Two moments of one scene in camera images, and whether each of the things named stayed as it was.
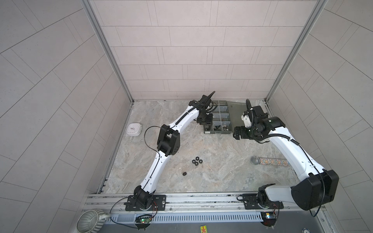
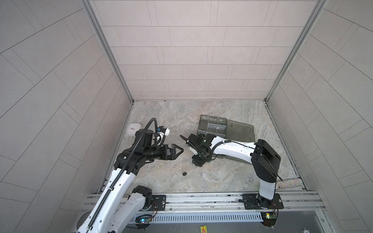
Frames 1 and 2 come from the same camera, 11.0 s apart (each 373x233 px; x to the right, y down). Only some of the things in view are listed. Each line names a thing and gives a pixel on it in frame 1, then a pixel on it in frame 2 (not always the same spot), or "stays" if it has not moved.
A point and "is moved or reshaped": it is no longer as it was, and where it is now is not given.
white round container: (134, 129) stays
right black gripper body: (244, 132) to (199, 158)
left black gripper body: (204, 118) to (162, 156)
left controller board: (143, 221) stays
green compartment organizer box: (221, 121) is moved or reshaped
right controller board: (269, 218) stays
